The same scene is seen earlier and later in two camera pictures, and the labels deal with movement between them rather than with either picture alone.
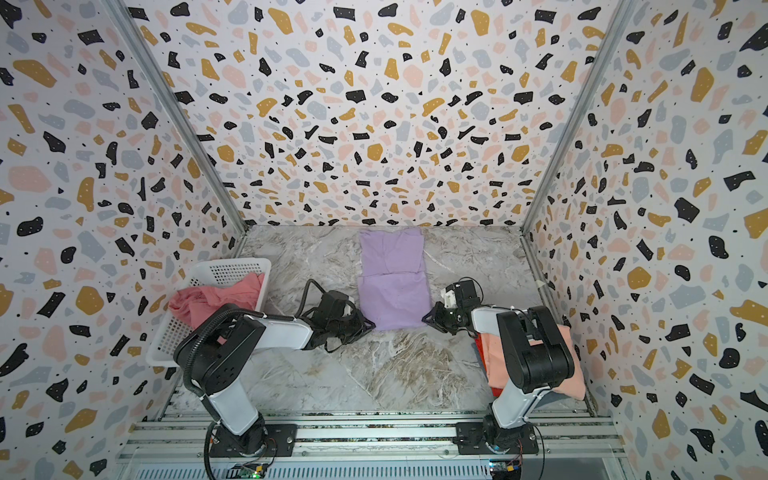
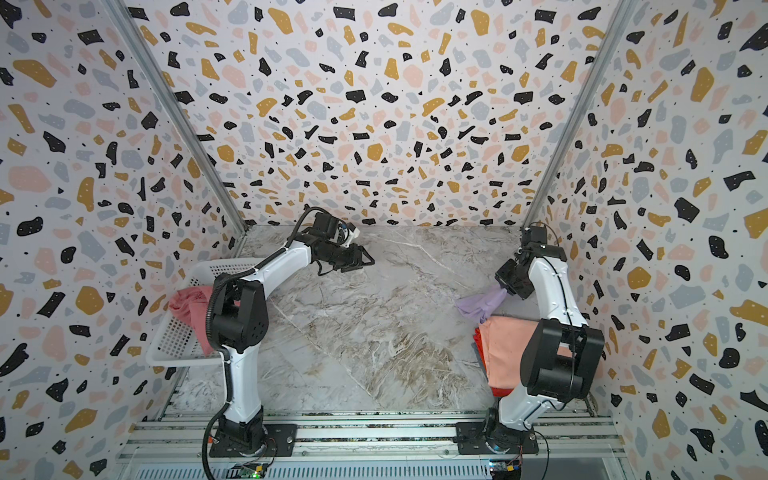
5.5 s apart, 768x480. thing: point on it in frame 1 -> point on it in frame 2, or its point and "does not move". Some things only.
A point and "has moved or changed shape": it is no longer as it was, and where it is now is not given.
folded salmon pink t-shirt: [499, 376] does not move
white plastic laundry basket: [175, 326] does not move
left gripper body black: [347, 328] -> [341, 258]
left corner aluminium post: [135, 36] does not move
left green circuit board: [249, 470] does not move
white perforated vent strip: [327, 471] does not move
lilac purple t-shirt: [392, 284] has moved or changed shape
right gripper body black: [441, 315] -> [511, 285]
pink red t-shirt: [195, 304] does not move
